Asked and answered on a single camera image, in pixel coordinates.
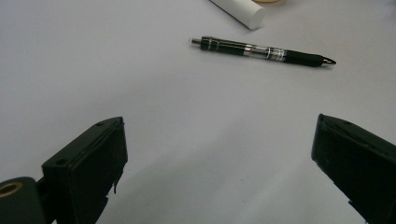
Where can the black retractable pen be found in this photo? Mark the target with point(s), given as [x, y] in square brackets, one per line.
[236, 47]

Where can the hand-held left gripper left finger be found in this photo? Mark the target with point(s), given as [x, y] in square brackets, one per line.
[87, 168]

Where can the white cylinder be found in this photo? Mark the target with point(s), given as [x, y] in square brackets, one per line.
[241, 9]

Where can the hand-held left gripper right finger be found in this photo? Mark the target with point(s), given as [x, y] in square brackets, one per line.
[358, 168]

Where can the cream ribbed container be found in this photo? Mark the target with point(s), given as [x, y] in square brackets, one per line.
[267, 1]

